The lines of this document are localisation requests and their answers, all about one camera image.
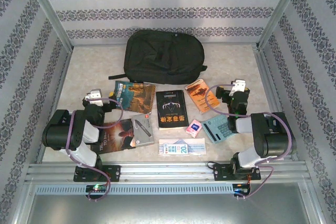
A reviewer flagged orange paperback book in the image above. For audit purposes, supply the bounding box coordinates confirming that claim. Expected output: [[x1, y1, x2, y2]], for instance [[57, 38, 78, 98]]
[[184, 78, 221, 114]]

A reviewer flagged teal canyon cover book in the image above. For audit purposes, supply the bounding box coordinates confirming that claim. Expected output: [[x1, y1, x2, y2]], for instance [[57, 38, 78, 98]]
[[113, 81, 157, 114]]

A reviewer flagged dark brown cover book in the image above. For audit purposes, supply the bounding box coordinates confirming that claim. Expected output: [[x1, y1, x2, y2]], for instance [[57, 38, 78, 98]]
[[90, 119, 137, 155]]

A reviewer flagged light blue calculator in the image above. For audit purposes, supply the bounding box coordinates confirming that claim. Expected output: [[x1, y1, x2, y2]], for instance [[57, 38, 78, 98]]
[[201, 115, 237, 145]]

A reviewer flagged grey pen box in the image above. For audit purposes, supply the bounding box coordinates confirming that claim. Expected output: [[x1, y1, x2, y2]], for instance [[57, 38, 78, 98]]
[[130, 113, 155, 147]]

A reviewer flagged pink tissue pack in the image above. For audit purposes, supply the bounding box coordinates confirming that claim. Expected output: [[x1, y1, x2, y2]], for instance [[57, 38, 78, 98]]
[[185, 119, 202, 138]]

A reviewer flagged black book orange title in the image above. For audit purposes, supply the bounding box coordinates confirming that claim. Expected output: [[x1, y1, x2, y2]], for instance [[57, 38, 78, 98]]
[[155, 90, 190, 130]]

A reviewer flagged black backpack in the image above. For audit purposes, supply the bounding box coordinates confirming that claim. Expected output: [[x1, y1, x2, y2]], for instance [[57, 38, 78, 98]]
[[108, 28, 208, 84]]

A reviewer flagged ruler set plastic bag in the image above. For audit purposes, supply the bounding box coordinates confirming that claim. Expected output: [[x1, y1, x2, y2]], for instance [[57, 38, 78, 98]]
[[158, 138, 206, 156]]

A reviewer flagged grey metal sheet panel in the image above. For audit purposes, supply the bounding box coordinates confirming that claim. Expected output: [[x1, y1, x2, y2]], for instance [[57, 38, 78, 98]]
[[15, 182, 326, 224]]

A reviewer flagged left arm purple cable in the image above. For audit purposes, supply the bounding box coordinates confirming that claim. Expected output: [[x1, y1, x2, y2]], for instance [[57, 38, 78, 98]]
[[65, 98, 124, 201]]

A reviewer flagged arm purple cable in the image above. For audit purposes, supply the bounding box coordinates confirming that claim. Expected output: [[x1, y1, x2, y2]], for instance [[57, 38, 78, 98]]
[[205, 83, 294, 200], [65, 98, 124, 201]]

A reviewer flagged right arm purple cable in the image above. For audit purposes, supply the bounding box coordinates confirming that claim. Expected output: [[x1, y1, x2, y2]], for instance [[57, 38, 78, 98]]
[[205, 83, 294, 200]]

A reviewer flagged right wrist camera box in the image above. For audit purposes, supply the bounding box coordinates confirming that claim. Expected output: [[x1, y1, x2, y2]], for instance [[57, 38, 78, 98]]
[[230, 79, 247, 96]]

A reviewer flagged aluminium table edge rail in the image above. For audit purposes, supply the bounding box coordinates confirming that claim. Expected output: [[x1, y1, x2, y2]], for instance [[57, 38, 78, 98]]
[[36, 48, 73, 164], [252, 45, 296, 161]]

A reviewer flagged long aluminium wall rail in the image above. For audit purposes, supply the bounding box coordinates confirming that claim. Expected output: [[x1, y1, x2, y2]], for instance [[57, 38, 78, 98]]
[[71, 40, 259, 48]]

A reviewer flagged aluminium mounting rail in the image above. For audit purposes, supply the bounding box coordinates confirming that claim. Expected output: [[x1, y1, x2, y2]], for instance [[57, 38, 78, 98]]
[[25, 161, 312, 183]]

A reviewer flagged slotted grey cable duct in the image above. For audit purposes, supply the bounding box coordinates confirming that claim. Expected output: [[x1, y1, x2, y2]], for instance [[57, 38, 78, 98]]
[[34, 183, 251, 195]]

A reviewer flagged aluminium frame post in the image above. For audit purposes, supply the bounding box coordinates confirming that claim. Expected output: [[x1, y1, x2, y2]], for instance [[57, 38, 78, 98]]
[[20, 0, 75, 50], [256, 0, 307, 49]]

